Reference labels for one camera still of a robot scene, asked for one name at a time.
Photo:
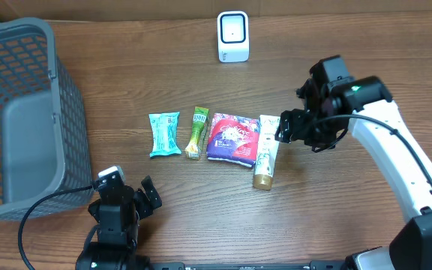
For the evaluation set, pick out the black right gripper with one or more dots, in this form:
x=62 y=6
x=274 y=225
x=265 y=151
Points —
x=294 y=127

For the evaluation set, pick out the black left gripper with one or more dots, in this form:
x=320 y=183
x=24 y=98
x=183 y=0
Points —
x=153 y=194

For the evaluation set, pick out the white floral cream tube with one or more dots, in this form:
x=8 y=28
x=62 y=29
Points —
x=266 y=152

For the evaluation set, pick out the purple red tissue pack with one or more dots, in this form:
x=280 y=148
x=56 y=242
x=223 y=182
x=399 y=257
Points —
x=233 y=139

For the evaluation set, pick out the green yellow juice carton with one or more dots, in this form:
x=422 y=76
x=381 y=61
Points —
x=200 y=124

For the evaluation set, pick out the light green wipes pack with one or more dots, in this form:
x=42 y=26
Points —
x=164 y=132

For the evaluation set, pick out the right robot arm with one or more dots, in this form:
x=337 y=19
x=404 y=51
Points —
x=336 y=104

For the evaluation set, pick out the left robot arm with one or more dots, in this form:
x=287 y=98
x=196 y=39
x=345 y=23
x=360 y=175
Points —
x=112 y=242

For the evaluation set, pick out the white barcode scanner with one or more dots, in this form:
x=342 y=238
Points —
x=233 y=42

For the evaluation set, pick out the grey plastic mesh basket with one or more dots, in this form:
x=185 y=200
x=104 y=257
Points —
x=44 y=151

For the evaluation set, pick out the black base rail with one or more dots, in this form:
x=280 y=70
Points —
x=313 y=265

